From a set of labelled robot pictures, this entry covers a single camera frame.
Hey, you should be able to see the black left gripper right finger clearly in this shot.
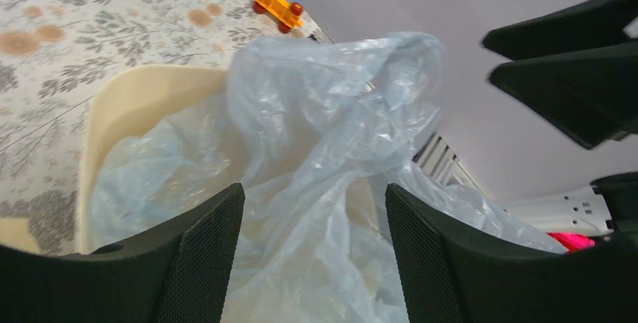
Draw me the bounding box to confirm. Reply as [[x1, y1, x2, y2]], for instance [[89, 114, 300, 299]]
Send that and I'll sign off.
[[385, 184, 637, 322]]

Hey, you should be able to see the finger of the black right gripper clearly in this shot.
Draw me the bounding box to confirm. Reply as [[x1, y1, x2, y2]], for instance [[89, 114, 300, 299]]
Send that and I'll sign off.
[[482, 0, 637, 60], [489, 41, 637, 150]]

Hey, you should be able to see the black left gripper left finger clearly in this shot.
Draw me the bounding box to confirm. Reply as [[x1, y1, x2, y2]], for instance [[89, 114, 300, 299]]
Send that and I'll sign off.
[[1, 183, 245, 322]]

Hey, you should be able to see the beige plastic trash bin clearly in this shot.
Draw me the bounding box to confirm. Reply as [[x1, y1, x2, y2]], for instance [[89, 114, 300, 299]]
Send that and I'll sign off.
[[74, 63, 384, 257]]

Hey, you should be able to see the light blue trash bag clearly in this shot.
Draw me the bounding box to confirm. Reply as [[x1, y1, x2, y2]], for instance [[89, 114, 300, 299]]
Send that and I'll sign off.
[[88, 32, 564, 322]]

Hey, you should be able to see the translucent white yellow trash bag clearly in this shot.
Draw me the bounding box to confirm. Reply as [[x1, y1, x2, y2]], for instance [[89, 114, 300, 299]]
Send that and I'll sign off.
[[0, 218, 41, 254]]

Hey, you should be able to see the floral patterned table mat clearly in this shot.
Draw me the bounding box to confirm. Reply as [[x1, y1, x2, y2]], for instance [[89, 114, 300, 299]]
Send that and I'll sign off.
[[0, 0, 335, 257]]

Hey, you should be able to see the orange red toy car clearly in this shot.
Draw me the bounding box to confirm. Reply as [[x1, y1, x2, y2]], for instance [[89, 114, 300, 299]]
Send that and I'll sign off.
[[252, 0, 305, 34]]

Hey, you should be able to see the pink object near rail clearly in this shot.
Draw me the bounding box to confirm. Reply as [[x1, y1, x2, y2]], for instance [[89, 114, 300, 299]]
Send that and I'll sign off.
[[548, 233, 596, 253]]

